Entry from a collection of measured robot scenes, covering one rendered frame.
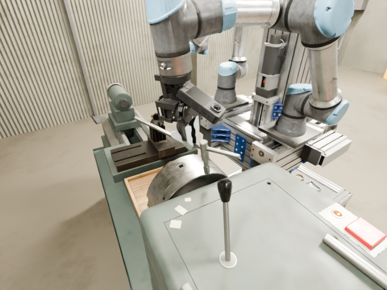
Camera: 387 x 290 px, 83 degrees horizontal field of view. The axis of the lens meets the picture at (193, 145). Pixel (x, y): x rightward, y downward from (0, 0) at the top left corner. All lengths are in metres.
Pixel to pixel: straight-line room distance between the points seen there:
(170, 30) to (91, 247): 1.94
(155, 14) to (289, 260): 0.55
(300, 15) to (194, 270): 0.72
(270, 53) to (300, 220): 0.89
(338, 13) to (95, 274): 2.03
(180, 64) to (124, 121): 1.38
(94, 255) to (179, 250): 1.64
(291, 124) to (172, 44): 0.81
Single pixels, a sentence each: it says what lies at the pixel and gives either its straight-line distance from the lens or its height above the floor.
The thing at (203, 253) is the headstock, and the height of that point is 1.25.
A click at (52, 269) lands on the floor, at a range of 2.20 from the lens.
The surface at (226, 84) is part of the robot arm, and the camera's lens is 1.42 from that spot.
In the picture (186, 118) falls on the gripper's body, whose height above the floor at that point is 1.48.
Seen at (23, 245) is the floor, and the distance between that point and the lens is 2.47.
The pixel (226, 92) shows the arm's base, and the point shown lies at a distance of 1.43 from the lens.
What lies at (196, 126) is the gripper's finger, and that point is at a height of 1.43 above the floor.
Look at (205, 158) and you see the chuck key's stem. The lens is 0.60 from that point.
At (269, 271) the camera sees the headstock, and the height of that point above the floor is 1.25.
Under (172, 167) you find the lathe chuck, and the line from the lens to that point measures 0.77.
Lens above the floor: 1.71
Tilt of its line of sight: 33 degrees down
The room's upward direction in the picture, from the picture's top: straight up
